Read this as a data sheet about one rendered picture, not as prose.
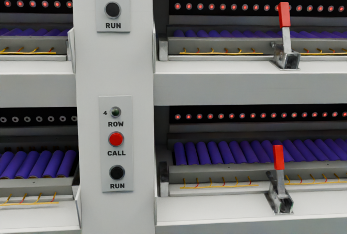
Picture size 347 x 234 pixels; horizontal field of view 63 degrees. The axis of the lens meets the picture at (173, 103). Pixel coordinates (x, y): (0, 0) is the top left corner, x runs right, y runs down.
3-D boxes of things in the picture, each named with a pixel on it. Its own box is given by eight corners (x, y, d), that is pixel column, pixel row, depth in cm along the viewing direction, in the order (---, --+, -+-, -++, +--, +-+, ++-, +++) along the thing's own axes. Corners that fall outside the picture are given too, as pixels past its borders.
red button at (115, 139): (122, 145, 35) (122, 133, 35) (109, 146, 35) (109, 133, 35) (123, 143, 36) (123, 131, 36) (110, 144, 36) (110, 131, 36)
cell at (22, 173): (41, 159, 49) (26, 185, 43) (29, 159, 49) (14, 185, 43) (38, 150, 48) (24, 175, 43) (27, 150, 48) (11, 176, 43)
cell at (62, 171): (77, 158, 50) (67, 184, 44) (66, 158, 50) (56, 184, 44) (76, 149, 49) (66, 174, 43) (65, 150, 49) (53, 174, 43)
